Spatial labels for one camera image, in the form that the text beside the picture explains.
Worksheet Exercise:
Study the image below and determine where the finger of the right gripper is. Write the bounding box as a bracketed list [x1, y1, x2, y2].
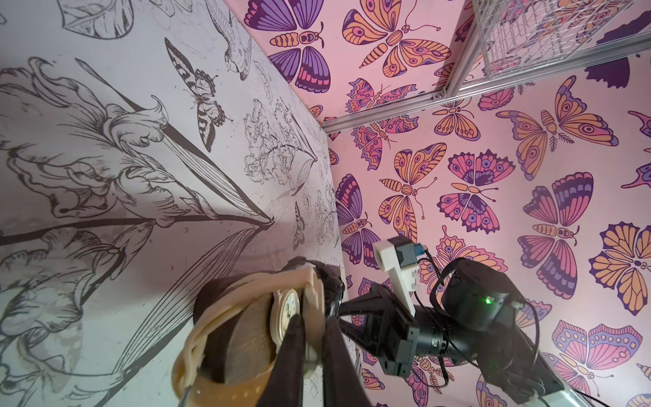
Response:
[339, 283, 392, 318]
[338, 318, 380, 356]

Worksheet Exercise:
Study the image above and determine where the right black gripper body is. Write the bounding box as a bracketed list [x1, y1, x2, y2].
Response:
[364, 258, 524, 378]

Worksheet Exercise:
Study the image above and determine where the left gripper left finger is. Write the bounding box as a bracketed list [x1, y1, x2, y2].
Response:
[256, 315, 306, 407]

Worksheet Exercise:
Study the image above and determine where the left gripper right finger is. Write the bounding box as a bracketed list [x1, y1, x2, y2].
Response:
[322, 317, 371, 407]

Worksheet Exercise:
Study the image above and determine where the beige watch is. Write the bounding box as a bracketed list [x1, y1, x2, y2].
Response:
[171, 263, 325, 406]
[269, 263, 325, 378]

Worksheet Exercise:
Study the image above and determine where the black watch wide face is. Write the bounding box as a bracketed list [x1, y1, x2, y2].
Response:
[281, 256, 346, 318]

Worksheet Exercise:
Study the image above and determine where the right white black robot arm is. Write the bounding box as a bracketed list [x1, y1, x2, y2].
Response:
[339, 258, 601, 406]

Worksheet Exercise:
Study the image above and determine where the wooden watch stand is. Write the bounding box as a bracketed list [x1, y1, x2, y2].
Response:
[199, 293, 276, 385]

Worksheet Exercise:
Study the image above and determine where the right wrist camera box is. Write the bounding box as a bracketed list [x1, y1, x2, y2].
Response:
[373, 235, 425, 316]

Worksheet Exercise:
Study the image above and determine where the white wire wall basket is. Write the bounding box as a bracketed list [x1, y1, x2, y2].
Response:
[473, 0, 632, 80]

